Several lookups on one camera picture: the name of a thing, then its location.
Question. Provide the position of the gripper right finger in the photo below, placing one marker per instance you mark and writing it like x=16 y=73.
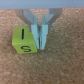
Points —
x=46 y=23

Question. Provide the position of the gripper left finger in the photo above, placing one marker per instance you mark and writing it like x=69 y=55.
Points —
x=33 y=24

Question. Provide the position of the yellow block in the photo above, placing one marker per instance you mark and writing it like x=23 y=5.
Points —
x=23 y=40

